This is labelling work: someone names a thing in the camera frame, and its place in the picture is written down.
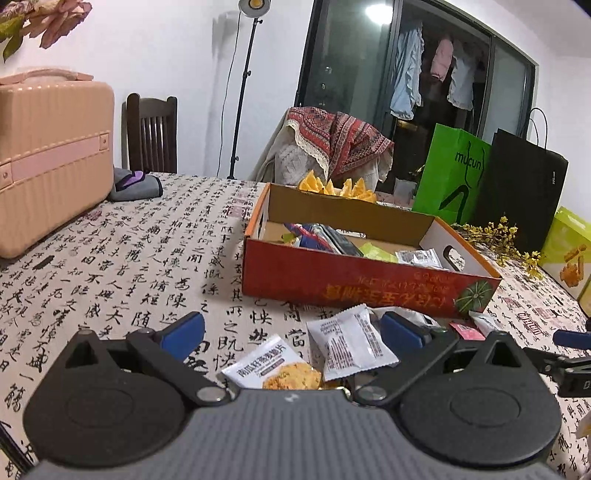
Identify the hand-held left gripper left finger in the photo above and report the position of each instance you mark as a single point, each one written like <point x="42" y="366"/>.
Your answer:
<point x="184" y="333"/>

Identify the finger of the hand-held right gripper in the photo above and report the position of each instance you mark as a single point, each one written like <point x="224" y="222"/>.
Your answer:
<point x="575" y="339"/>
<point x="549" y="360"/>

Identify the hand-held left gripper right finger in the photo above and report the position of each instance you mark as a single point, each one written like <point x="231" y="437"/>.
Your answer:
<point x="402" y="333"/>

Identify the small silver label sachet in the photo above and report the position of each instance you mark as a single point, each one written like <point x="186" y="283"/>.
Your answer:
<point x="351" y="344"/>

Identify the pink snack packet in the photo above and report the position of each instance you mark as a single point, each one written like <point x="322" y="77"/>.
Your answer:
<point x="461" y="331"/>

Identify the lime green snack packet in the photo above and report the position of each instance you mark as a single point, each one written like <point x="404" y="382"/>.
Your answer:
<point x="378" y="251"/>

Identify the orange cardboard box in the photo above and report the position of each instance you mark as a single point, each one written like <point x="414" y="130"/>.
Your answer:
<point x="323" y="281"/>

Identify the clear cracker snack packet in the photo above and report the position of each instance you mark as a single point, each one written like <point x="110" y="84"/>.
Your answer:
<point x="277" y="374"/>

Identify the dark snack packet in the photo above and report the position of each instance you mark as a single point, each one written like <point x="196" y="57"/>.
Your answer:
<point x="346" y="244"/>

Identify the blue red snack packet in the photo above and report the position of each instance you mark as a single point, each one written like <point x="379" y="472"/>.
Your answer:
<point x="311" y="233"/>

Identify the calligraphy printed tablecloth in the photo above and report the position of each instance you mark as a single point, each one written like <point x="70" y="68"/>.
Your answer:
<point x="138" y="277"/>

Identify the light green carton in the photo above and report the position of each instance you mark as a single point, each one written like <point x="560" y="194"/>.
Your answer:
<point x="570" y="258"/>

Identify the yellow flower branch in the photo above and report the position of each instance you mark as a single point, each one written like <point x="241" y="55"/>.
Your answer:
<point x="501" y="230"/>

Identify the clear plastic cup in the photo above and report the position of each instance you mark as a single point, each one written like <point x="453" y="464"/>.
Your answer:
<point x="404" y="190"/>

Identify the grey purple pouch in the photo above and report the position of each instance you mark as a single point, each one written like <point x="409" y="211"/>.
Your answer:
<point x="138" y="187"/>

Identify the green paper bag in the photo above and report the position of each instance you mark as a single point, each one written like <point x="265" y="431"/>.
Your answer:
<point x="443" y="184"/>

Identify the black paper bag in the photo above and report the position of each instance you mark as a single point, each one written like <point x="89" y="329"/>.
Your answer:
<point x="521" y="184"/>

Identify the orange paper flowers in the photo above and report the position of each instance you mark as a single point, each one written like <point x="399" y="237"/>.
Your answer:
<point x="314" y="182"/>

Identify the dark wooden chair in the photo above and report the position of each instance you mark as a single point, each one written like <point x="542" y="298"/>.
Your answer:
<point x="152" y="134"/>

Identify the red patterned cloth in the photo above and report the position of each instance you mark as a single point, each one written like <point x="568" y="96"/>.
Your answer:
<point x="341" y="138"/>

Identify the pink vanity case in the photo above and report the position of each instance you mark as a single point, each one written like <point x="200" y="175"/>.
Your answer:
<point x="51" y="152"/>

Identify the hanging blue shirt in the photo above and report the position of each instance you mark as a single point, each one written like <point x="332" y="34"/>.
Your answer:
<point x="406" y="78"/>

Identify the hanging white shirt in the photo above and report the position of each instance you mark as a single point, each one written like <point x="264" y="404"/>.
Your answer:
<point x="461" y="83"/>

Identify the hanging pink garment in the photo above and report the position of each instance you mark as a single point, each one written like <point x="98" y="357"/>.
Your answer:
<point x="442" y="60"/>

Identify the dark framed glass door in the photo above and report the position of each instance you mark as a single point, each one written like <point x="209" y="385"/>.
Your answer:
<point x="346" y="60"/>

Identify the studio lamp on stand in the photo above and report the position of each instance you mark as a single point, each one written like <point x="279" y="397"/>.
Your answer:
<point x="255" y="3"/>

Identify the dried pink roses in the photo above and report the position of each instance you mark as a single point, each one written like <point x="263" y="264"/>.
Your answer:
<point x="51" y="18"/>

